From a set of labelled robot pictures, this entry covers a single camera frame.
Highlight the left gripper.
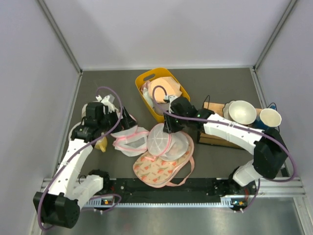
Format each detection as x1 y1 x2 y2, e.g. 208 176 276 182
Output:
98 105 137 134

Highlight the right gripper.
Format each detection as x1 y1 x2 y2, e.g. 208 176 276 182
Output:
163 109 188 134

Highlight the white pink-trimmed mesh laundry bag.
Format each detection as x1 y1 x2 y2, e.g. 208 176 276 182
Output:
147 123 189 161

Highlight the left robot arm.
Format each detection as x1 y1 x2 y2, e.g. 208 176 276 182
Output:
33 94 137 230

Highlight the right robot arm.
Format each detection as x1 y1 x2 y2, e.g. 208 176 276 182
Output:
163 95 288 194

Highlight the empty pink-trimmed mesh laundry bag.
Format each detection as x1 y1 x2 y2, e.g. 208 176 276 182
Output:
111 124 149 157

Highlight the peach padded bra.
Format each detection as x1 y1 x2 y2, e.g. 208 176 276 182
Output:
149 76 183 105

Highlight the tulip print bra bag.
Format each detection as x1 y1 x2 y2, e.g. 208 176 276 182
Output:
133 133 195 188

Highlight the yellow plastic basket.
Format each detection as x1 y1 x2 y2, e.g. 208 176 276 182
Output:
135 68 190 123

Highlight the white garment in basket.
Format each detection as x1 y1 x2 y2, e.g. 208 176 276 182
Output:
142 88 154 109

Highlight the yellow mug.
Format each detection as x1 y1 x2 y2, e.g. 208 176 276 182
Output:
94 137 108 152

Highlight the scalloped white plate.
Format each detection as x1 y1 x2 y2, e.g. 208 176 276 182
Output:
222 100 235 121

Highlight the white ceramic bowl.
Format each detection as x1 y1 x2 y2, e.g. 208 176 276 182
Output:
228 100 257 125

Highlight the blue paper cup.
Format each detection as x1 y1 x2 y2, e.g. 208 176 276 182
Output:
253 108 282 130

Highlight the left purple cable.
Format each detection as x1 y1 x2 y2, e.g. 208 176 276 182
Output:
36 86 123 231

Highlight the purple cable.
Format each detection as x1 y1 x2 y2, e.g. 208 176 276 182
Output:
36 86 123 231
153 85 298 213

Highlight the black wire wooden rack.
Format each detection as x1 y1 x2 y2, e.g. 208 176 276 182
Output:
199 97 259 153

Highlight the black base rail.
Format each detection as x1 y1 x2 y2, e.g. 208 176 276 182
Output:
111 178 227 204

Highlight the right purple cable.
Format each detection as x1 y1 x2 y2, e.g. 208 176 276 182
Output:
153 85 298 213

